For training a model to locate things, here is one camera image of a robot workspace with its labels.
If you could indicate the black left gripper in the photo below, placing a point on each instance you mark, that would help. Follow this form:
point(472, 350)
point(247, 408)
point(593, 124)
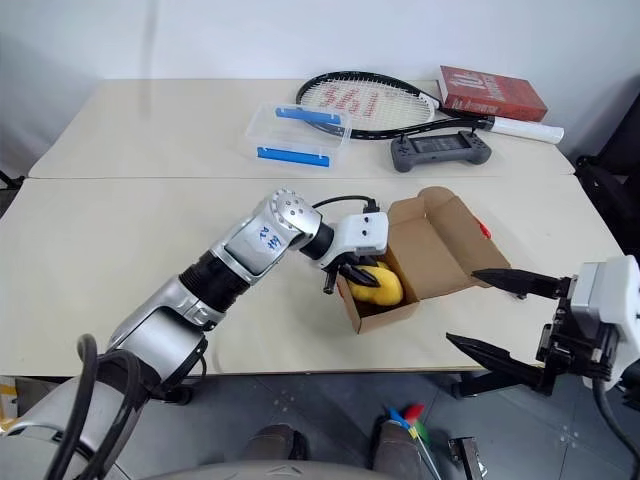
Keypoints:
point(331, 272)

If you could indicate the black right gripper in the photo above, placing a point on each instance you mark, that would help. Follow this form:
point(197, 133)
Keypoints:
point(570, 350)

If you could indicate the yellow rubber duck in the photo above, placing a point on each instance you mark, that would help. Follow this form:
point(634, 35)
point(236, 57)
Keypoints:
point(385, 290)

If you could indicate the brown cardboard box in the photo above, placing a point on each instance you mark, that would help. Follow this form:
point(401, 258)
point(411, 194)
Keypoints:
point(425, 250)

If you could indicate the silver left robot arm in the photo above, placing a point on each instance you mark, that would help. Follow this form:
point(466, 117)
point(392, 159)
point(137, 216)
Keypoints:
point(165, 320)

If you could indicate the red tape strip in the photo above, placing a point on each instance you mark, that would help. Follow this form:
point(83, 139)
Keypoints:
point(484, 229)

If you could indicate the black table foot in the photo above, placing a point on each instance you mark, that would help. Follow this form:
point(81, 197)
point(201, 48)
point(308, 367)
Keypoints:
point(490, 385)
point(180, 392)

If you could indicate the colourful feathered stick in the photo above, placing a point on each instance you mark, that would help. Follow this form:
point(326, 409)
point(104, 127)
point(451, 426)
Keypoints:
point(412, 415)

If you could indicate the black tennis racket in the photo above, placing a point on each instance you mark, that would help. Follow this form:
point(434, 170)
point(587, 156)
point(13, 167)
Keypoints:
point(360, 132)

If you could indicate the grey handheld game controller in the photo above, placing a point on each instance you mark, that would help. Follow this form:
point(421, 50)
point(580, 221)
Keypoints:
point(440, 152)

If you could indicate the clear container with blue clips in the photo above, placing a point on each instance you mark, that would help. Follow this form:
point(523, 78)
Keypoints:
point(295, 132)

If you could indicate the dark rounded shape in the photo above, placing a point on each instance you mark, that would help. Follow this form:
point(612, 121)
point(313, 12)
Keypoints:
point(397, 450)
point(275, 442)

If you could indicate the black office chair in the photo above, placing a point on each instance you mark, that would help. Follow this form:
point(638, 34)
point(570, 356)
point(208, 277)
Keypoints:
point(615, 180)

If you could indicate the red book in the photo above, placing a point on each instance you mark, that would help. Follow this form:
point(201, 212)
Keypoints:
point(492, 92)

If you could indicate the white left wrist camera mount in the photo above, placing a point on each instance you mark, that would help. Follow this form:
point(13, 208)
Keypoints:
point(360, 232)

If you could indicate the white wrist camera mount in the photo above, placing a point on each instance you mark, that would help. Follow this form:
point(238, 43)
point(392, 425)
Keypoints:
point(360, 232)
point(612, 295)

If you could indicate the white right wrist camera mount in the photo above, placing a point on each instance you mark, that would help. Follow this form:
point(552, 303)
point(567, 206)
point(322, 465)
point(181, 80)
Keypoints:
point(612, 295)

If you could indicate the metal bracket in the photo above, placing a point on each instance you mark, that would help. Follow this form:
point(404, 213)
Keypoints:
point(467, 457)

